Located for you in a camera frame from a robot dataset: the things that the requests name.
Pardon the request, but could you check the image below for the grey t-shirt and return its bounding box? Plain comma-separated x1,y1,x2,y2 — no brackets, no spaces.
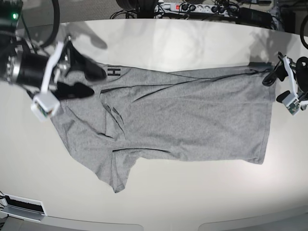
51,63,275,193

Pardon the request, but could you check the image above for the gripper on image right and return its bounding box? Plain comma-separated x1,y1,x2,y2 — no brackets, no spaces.
262,52,308,103

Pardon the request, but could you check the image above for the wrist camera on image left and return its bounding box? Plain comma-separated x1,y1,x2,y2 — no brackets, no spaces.
31,91,60,122

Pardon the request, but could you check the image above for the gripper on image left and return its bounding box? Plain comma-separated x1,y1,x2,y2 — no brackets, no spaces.
8,41,107,100

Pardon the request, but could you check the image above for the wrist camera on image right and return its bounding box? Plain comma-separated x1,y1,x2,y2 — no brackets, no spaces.
282,93,300,116

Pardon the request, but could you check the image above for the table cable grommet box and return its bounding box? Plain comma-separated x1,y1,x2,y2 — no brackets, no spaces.
0,193,48,222

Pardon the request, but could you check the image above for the white power strip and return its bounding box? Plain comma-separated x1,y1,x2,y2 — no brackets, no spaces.
154,2,229,16

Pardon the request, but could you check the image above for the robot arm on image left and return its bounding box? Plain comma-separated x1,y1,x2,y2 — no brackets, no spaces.
0,0,107,102

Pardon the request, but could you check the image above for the black power adapter box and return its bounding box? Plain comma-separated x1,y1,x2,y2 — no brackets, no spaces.
238,7,272,27

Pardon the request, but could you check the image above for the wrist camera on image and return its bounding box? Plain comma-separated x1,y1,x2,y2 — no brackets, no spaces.
31,91,60,122
282,93,300,116

